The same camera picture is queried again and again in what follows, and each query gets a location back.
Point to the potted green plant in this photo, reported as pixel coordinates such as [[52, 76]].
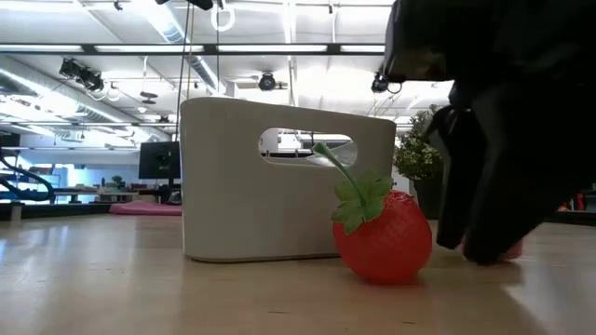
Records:
[[414, 158]]

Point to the purple folded cloth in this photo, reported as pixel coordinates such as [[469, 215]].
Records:
[[144, 208]]

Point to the black computer monitor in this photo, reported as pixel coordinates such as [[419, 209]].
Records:
[[158, 160]]

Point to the black overhead rig beam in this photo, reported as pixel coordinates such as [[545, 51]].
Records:
[[209, 48]]

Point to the small pink toy produce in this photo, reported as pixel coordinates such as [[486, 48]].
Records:
[[514, 251]]

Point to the black ceiling-mounted device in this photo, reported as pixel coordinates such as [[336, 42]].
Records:
[[84, 74]]

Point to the red cart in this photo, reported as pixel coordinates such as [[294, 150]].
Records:
[[577, 202]]

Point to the red toy strawberry green stem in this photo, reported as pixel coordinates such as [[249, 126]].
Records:
[[386, 246]]

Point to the black overhead camera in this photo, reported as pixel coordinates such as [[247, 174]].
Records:
[[379, 84]]

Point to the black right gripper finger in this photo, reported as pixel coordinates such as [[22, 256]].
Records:
[[456, 186], [521, 177]]

